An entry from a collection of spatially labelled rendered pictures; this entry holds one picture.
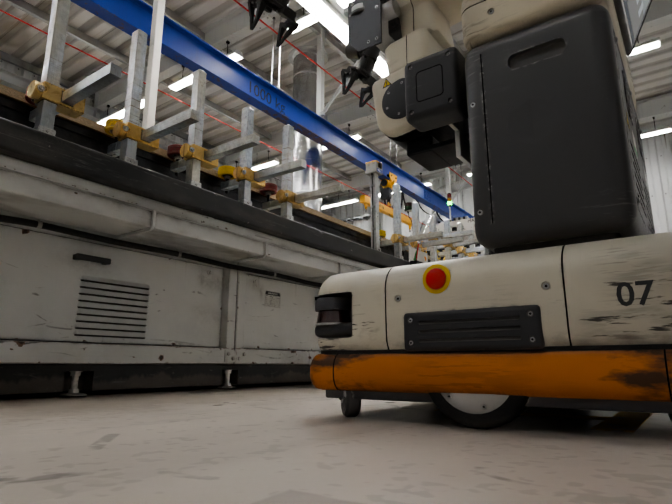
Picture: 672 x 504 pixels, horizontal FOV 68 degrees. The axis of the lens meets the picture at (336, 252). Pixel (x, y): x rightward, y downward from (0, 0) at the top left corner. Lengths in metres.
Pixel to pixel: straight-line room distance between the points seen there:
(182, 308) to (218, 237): 0.33
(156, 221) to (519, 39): 1.21
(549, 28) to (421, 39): 0.41
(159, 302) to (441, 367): 1.33
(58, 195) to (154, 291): 0.56
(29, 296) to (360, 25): 1.23
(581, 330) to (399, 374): 0.30
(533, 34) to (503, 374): 0.58
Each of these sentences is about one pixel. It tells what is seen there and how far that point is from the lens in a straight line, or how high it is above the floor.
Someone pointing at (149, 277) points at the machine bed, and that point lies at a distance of 1.96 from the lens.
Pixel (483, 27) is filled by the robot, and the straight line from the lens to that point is 1.06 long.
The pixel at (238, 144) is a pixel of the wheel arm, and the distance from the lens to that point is 1.76.
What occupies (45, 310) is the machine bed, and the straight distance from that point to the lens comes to 1.77.
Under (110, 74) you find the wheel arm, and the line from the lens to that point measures 1.45.
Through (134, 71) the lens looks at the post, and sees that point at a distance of 1.82.
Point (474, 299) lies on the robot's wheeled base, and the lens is 0.84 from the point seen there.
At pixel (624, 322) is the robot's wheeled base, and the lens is 0.79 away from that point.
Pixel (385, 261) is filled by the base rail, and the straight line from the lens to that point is 2.74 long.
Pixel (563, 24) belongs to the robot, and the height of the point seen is 0.66.
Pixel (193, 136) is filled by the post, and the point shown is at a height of 0.89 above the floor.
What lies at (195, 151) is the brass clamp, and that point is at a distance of 1.86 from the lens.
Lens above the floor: 0.10
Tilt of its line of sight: 13 degrees up
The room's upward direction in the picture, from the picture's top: straight up
